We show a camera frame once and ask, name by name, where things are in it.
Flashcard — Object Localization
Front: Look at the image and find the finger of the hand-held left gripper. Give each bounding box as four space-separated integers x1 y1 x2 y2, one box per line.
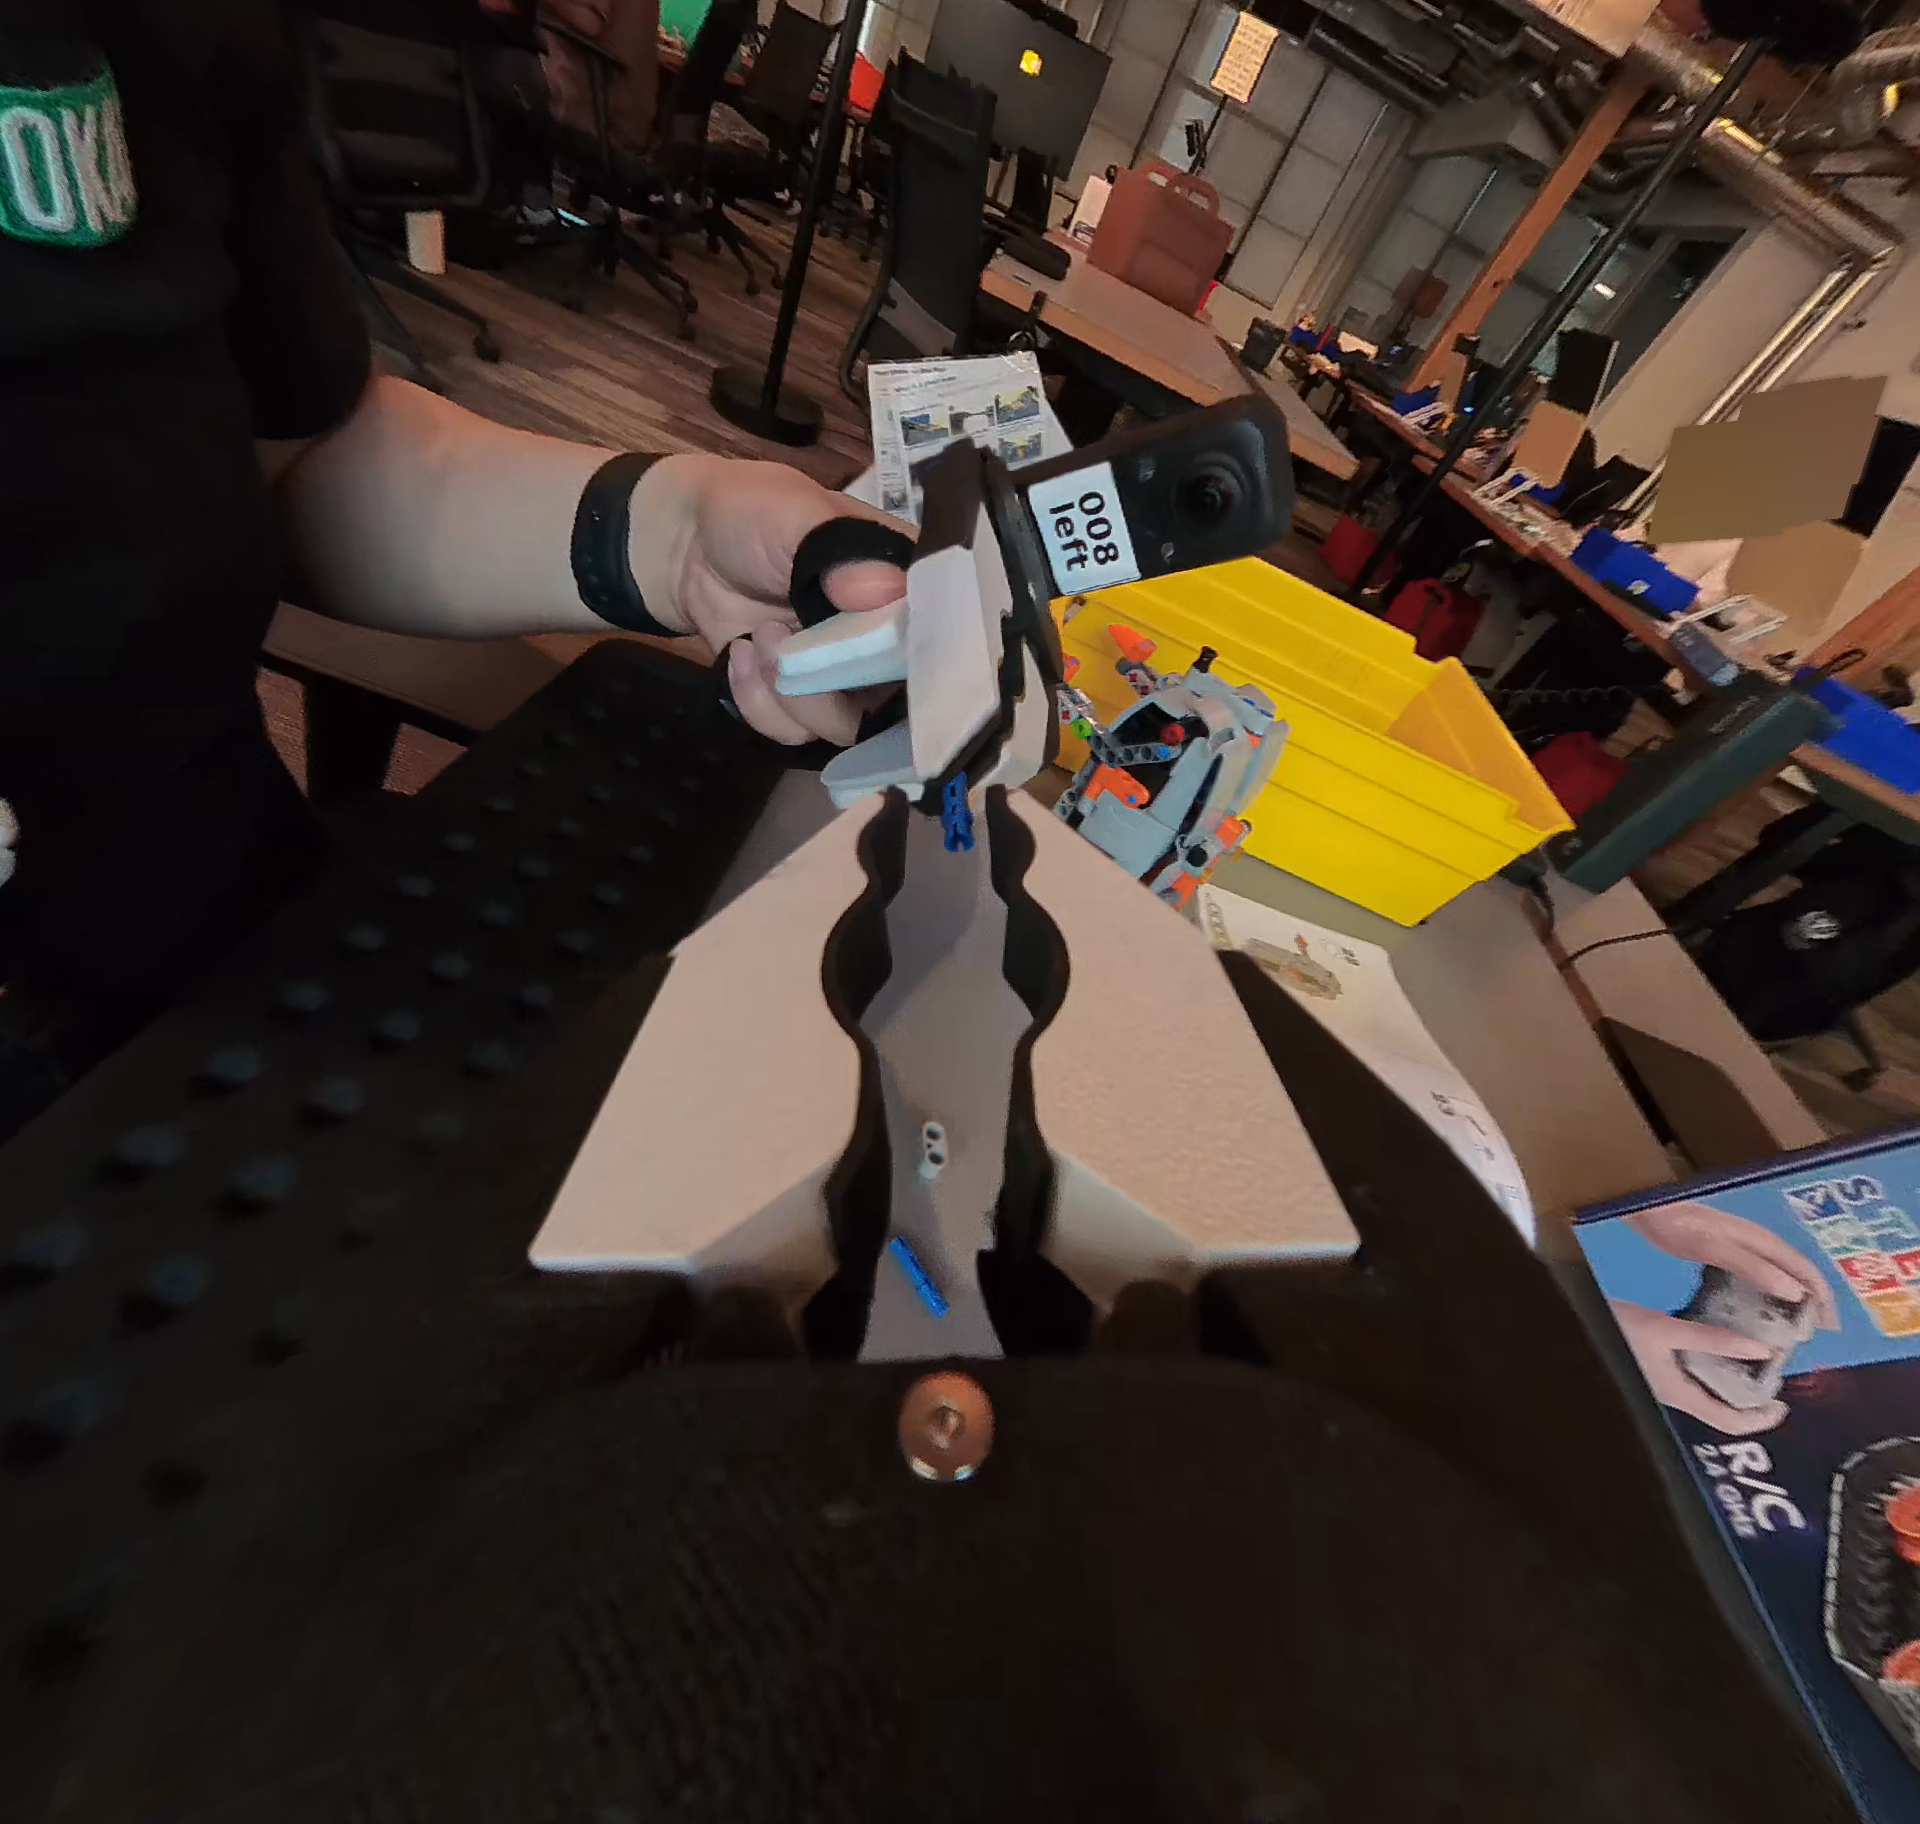
817 718 965 813
903 500 1029 787

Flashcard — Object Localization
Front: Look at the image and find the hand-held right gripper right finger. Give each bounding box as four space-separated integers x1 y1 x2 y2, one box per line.
979 785 1364 1357

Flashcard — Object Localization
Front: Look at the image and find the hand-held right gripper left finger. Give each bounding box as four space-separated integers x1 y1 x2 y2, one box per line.
528 785 920 1361

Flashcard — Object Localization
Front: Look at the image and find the person's left forearm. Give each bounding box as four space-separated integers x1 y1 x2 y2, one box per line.
256 377 602 642

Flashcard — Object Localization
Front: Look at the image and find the grey desk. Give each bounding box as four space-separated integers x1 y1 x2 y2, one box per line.
692 758 1824 1361

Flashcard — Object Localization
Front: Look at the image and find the person's left hand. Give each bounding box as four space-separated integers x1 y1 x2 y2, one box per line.
666 455 919 749

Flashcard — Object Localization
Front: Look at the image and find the grey background table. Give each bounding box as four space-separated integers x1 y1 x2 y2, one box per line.
978 243 1364 494

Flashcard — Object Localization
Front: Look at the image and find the open instruction booklet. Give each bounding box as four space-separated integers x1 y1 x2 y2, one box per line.
1198 886 1540 1242

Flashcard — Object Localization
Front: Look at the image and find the printed paper sheet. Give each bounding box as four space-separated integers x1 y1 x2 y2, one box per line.
870 352 1073 522

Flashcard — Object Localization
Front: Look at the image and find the grey orange toy robot model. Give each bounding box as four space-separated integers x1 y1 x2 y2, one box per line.
1056 626 1290 909

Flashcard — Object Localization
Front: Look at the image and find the brown paper bag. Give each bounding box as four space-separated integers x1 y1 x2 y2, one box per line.
1083 157 1235 320

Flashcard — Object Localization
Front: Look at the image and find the yellow plastic bin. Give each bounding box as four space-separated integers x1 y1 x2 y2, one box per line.
1051 554 1573 930

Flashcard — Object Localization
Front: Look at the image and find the black wristband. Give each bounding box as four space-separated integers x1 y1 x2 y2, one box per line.
569 451 678 642

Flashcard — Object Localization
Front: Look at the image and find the black mesh office chair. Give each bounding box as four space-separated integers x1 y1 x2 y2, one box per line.
835 52 1004 394

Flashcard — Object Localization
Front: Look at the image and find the black television screen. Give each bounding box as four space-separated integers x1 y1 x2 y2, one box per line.
920 0 1114 183

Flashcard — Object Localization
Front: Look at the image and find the black floor stand pole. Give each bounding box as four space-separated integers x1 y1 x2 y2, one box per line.
712 0 893 447

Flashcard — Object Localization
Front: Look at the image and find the dark teal metal column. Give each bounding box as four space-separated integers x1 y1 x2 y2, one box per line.
1548 680 1841 895

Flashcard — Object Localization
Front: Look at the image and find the blue robot kit box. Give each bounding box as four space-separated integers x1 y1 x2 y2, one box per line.
1573 1126 1920 1824

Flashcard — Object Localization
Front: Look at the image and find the black microphone stand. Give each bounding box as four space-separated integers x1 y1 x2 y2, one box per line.
1402 0 1865 589

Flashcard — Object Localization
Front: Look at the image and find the person's black clothing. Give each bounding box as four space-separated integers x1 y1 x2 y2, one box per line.
0 0 376 1108

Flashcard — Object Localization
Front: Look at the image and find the black cable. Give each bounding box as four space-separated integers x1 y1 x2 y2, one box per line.
1548 920 1675 977

